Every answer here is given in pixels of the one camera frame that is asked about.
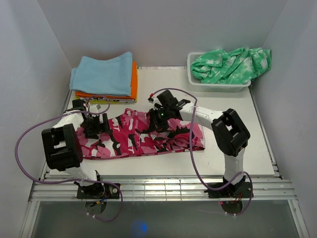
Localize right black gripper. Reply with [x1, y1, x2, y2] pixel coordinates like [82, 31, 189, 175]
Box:
[148, 107, 171, 133]

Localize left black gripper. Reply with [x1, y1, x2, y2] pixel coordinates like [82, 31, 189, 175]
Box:
[79, 113, 112, 139]

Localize pink camouflage trousers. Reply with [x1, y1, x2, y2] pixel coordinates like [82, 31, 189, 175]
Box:
[76, 109, 206, 160]

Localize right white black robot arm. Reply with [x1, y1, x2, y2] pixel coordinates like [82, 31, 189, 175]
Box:
[148, 88, 253, 198]

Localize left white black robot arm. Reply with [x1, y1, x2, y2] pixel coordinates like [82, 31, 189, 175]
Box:
[42, 99, 110, 198]

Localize yellow patterned folded trousers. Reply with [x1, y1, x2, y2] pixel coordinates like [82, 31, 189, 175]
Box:
[89, 97, 137, 104]

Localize orange folded trousers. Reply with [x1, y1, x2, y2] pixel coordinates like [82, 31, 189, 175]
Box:
[75, 61, 138, 99]

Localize light blue folded trousers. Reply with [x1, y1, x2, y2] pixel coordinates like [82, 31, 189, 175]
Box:
[69, 52, 133, 96]

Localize green tie-dye trousers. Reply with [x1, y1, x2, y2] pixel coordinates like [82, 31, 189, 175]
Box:
[190, 48, 272, 85]

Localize white plastic basket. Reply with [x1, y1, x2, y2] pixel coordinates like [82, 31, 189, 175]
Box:
[187, 52, 251, 93]

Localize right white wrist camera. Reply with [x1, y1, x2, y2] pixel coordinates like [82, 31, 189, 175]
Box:
[148, 94, 162, 110]

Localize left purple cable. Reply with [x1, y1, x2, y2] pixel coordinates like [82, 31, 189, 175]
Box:
[14, 95, 124, 221]

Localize purple cable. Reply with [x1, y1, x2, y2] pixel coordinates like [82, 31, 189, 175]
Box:
[148, 88, 255, 217]
[14, 95, 124, 221]

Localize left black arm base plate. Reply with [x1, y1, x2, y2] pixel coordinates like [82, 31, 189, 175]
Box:
[76, 183, 120, 200]

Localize aluminium frame rail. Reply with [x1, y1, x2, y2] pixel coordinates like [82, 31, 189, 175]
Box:
[21, 177, 309, 238]

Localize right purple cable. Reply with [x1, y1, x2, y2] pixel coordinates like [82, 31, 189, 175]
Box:
[148, 88, 255, 217]

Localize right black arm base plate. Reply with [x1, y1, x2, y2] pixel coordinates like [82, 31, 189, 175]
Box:
[205, 182, 254, 198]

